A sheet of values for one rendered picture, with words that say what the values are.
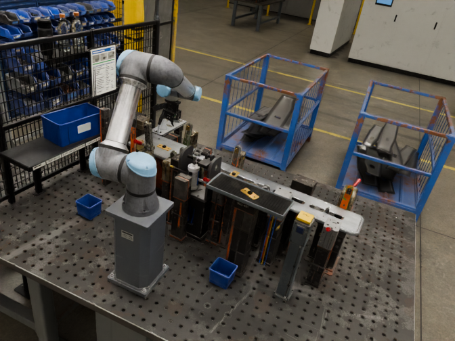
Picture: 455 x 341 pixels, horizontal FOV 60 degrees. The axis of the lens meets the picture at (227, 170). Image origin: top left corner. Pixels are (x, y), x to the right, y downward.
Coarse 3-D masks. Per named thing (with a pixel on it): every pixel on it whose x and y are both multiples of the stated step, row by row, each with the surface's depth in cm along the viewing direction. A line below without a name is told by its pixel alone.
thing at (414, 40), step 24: (384, 0) 824; (408, 0) 809; (432, 0) 793; (360, 24) 863; (384, 24) 845; (408, 24) 828; (432, 24) 811; (360, 48) 884; (384, 48) 865; (408, 48) 847; (432, 48) 830; (408, 72) 870; (432, 72) 849
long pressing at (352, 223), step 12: (156, 144) 233; (168, 144) 235; (180, 144) 237; (156, 156) 222; (168, 156) 223; (204, 156) 228; (204, 168) 217; (228, 168) 220; (252, 180) 213; (264, 180) 214; (300, 192) 209; (300, 204) 199; (312, 204) 200; (324, 204) 202; (324, 216) 193; (348, 216) 196; (360, 216) 198; (348, 228) 187; (360, 228) 189
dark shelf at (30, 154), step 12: (24, 144) 207; (36, 144) 209; (48, 144) 211; (72, 144) 214; (84, 144) 218; (0, 156) 198; (12, 156) 196; (24, 156) 197; (36, 156) 199; (48, 156) 200; (60, 156) 205; (24, 168) 192; (36, 168) 194
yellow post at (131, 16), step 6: (126, 0) 254; (132, 0) 251; (138, 0) 253; (126, 6) 255; (132, 6) 253; (138, 6) 255; (126, 12) 257; (132, 12) 255; (138, 12) 257; (126, 18) 259; (132, 18) 257; (138, 18) 259; (132, 30) 261; (138, 30) 263; (132, 36) 263; (138, 36) 265; (132, 48) 267; (138, 102) 290; (138, 108) 293
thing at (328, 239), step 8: (328, 224) 178; (336, 224) 179; (328, 232) 176; (336, 232) 174; (320, 240) 181; (328, 240) 178; (320, 248) 183; (328, 248) 180; (320, 256) 185; (312, 264) 188; (320, 264) 186; (312, 272) 190; (320, 272) 188; (312, 280) 192; (320, 280) 195
